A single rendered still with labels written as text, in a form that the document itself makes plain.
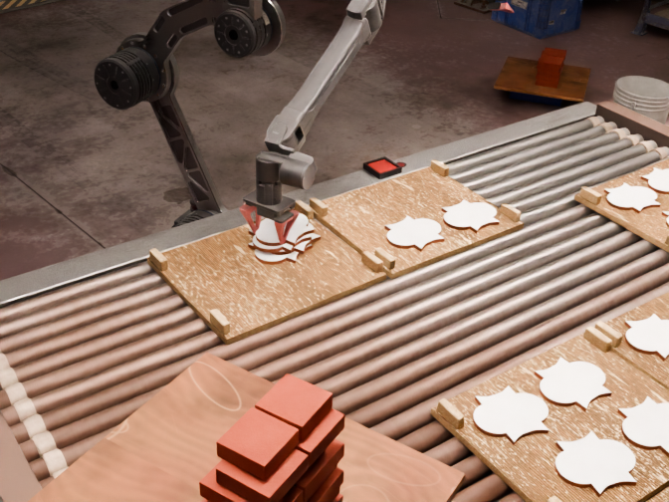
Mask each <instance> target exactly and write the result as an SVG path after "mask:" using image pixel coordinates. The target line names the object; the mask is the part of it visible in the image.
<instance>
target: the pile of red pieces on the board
mask: <svg viewBox="0 0 669 502"><path fill-rule="evenodd" d="M332 407H333V394H332V393H331V392H329V391H326V390H324V389H322V388H320V387H317V386H315V385H313V384H311V383H308V382H306V381H304V380H302V379H299V378H297V377H295V376H291V375H289V374H285V375H284V376H283V377H282V378H281V379H280V380H279V381H278V382H277V383H276V384H275V385H274V386H273V387H272V388H271V389H270V390H269V391H268V392H267V393H266V394H265V395H264V396H263V397H262V398H261V399H260V400H259V401H258V402H257V403H256V404H255V408H254V407H251V408H250V409H249V410H248V411H247V412H246V413H245V414H244V415H243V416H242V417H241V418H240V419H239V420H238V421H237V422H236V423H235V424H234V425H233V426H232V427H231V428H230V429H229V430H228V431H227V432H225V433H224V434H223V435H222V436H221V437H220V438H219V439H218V440H217V442H216V446H217V456H218V457H220V458H222V460H221V461H220V462H219V463H218V464H217V465H216V466H215V467H214V468H213V469H212V470H211V471H210V472H209V473H208V474H206V475H205V476H204V477H203V478H202V479H201V480H200V481H199V489H200V496H202V497H204V499H203V500H202V501H201V502H342V501H343V495H342V494H340V493H339V487H340V486H341V485H342V484H343V470H342V469H340V468H338V467H337V464H338V463H339V462H340V460H341V459H342V458H343V456H344V443H343V442H341V441H339V440H337V439H335V438H336V437H337V436H338V435H339V434H340V433H341V432H342V431H343V429H344V419H345V414H343V413H341V412H339V411H337V410H335V409H333V408H332Z"/></svg>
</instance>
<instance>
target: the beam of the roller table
mask: <svg viewBox="0 0 669 502"><path fill-rule="evenodd" d="M596 107H597V106H596V105H594V104H592V103H590V102H583V103H580V104H577V105H574V106H570V107H567V108H564V109H561V110H557V111H554V112H551V113H547V114H544V115H541V116H538V117H534V118H531V119H528V120H525V121H521V122H518V123H515V124H511V125H506V126H503V127H499V128H496V129H493V130H490V131H486V132H483V133H480V134H477V135H473V136H470V137H467V138H463V139H460V140H457V141H454V142H450V143H447V144H444V145H441V146H437V147H434V148H431V149H428V150H424V151H421V152H418V153H414V154H411V155H408V156H405V157H401V158H399V159H396V160H393V162H395V163H396V162H404V163H406V166H405V167H402V171H401V173H398V174H395V175H391V176H388V177H385V178H382V179H378V178H377V177H375V176H374V175H372V174H371V173H369V172H368V171H366V170H365V169H363V170H360V171H357V172H353V173H350V174H347V175H344V176H340V177H337V178H334V179H331V180H327V181H324V182H321V183H317V184H314V185H312V186H311V187H310V188H309V189H308V190H304V189H298V190H295V191H291V192H288V193H285V194H282V195H283V196H286V197H289V198H292V199H294V200H296V201H298V200H301V201H302V202H303V203H305V204H307V205H310V198H313V197H315V198H316V199H317V200H319V201H322V200H326V199H329V198H332V197H335V196H338V195H341V194H344V193H348V192H351V191H354V190H357V189H360V188H363V187H367V186H370V185H373V184H376V183H378V182H381V181H385V180H388V179H391V178H394V177H397V176H400V175H403V174H407V173H410V172H413V171H416V170H419V169H422V168H426V167H429V166H431V160H434V159H436V160H438V161H440V162H442V163H444V164H449V163H452V162H455V161H458V160H461V159H464V158H467V157H471V156H474V155H477V154H480V153H483V152H486V151H489V150H492V149H495V148H499V147H502V146H505V145H508V144H511V143H514V142H517V141H520V140H523V139H527V138H530V137H533V136H536V135H539V134H542V133H545V132H548V131H551V130H555V129H558V128H561V127H564V126H569V125H572V124H575V123H579V122H582V121H584V120H585V119H587V118H590V117H594V116H595V112H596ZM245 224H248V222H247V220H246V219H245V217H244V216H243V215H242V213H241V212H240V207H239V208H236V209H233V210H229V211H226V212H223V213H219V214H216V215H213V216H210V217H206V218H203V219H200V220H197V221H193V222H190V223H187V224H183V225H180V226H177V227H174V228H170V229H167V230H164V231H161V232H157V233H154V234H151V235H148V236H144V237H141V238H138V239H134V240H131V241H128V242H125V243H121V244H118V245H115V246H113V247H109V248H106V249H103V250H100V251H96V252H93V253H90V254H86V255H83V256H80V257H77V258H73V259H70V260H67V261H64V262H60V263H57V264H54V265H51V266H47V267H44V268H41V269H37V270H34V271H31V272H28V273H24V274H21V275H18V276H15V277H11V278H8V279H5V280H2V281H0V308H3V307H6V306H9V305H12V304H15V303H18V302H21V301H24V300H28V299H31V298H34V297H37V296H40V295H43V294H46V293H49V292H52V291H56V290H59V289H62V288H65V287H68V286H71V285H74V284H77V283H80V282H84V281H87V280H90V279H93V278H96V277H99V276H101V275H104V274H107V273H111V272H114V271H117V270H120V269H123V268H126V267H129V266H132V265H135V264H139V263H142V262H145V261H147V257H149V250H151V249H153V248H156V249H157V250H158V251H159V252H160V253H162V252H165V251H168V250H171V249H174V248H177V247H180V246H183V245H186V244H189V243H192V242H195V241H198V240H201V239H204V238H207V237H210V236H213V235H216V234H219V233H222V232H225V231H228V230H231V229H233V228H236V227H239V226H242V225H245Z"/></svg>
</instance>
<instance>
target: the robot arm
mask: <svg viewBox="0 0 669 502"><path fill-rule="evenodd" d="M385 3H386V0H351V1H350V3H349V4H348V5H347V7H346V12H347V14H346V16H345V17H344V19H343V22H342V25H341V27H340V28H339V30H338V32H337V33H336V35H335V37H334V38H333V40H332V41H331V43H330V44H329V46H328V47H327V49H326V50H325V52H324V53H323V55H322V56H321V58H320V59H319V61H318V62H317V64H316V65H315V67H314V68H313V70H312V71H311V73H310V74H309V76H308V77H307V79H306V80H305V82H304V83H303V84H302V86H301V87H300V89H299V90H298V92H297V93H296V95H295V96H294V97H293V99H292V100H291V101H290V102H289V103H288V104H287V105H286V106H285V107H284V108H283V110H282V111H281V113H280V114H279V115H276V116H275V118H274V119H273V121H272V122H271V124H270V125H269V127H268V129H267V136H266V138H265V140H264V142H265V144H266V146H267V148H268V150H261V152H259V153H258V154H257V155H256V190H254V191H253V192H251V193H249V194H248V195H246V196H244V197H243V204H244V205H242V206H241V207H240V212H241V213H242V215H243V216H244V217H245V219H246V220H247V222H248V223H249V225H250V227H251V229H252V231H253V233H254V234H256V231H257V230H258V229H259V228H260V223H261V218H262V216H263V217H265V218H268V219H271V220H273V221H275V227H276V230H277V234H278V238H279V241H280V244H283V243H285V242H286V239H287V237H288V234H289V232H290V229H291V228H292V226H293V224H294V223H295V221H296V219H297V218H298V216H299V211H296V210H294V209H293V210H291V211H286V212H284V211H285V210H287V209H288V208H290V209H292V208H294V207H295V206H296V200H294V199H292V198H289V197H286V196H283V195H282V184H286V185H290V186H293V187H296V188H300V189H304V190H308V189H309V188H310V187H311V186H312V184H313V182H314V179H315V174H316V171H317V166H316V164H315V161H314V159H313V158H312V157H311V156H309V155H306V154H303V153H300V152H298V151H299V150H300V148H301V147H302V145H303V144H304V142H305V141H306V138H305V136H306V134H307V133H308V131H309V130H310V128H311V126H312V124H313V121H314V119H315V117H316V115H317V114H318V112H319V110H320V109H321V107H322V106H323V104H324V103H325V101H326V100H327V98H328V97H329V95H330V93H331V92H332V90H333V89H334V87H335V85H336V84H337V82H338V81H339V79H340V78H341V76H342V75H343V73H344V72H345V70H346V69H347V67H348V66H349V64H350V63H351V61H352V59H353V58H354V56H355V55H356V53H357V52H358V50H359V49H360V48H361V46H362V45H369V44H370V43H371V41H372V40H373V38H374V37H375V35H376V33H377V32H378V30H379V28H380V27H381V24H382V21H383V17H384V10H385ZM254 210H255V211H256V224H254V222H253V219H252V217H251V212H253V211H254ZM286 223H287V225H286ZM285 225H286V229H285V232H284V227H285ZM283 233H284V235H283Z"/></svg>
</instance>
